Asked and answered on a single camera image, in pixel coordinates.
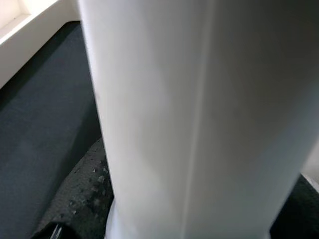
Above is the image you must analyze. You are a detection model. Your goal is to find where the white plastic table leg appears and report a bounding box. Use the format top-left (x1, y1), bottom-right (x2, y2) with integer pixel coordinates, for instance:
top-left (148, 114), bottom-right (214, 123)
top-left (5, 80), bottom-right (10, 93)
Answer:
top-left (77, 0), bottom-right (319, 239)

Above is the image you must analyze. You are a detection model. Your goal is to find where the black tablecloth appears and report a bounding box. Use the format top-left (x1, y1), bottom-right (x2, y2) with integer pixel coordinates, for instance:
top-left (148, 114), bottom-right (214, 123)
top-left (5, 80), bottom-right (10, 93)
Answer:
top-left (0, 21), bottom-right (108, 239)

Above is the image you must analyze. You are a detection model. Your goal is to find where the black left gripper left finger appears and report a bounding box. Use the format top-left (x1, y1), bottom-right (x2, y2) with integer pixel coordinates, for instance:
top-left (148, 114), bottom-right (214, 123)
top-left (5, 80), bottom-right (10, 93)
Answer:
top-left (32, 138), bottom-right (116, 239)

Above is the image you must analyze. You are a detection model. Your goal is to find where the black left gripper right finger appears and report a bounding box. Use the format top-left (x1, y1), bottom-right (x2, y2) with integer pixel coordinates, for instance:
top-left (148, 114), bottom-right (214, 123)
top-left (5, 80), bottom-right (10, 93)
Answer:
top-left (270, 173), bottom-right (319, 239)

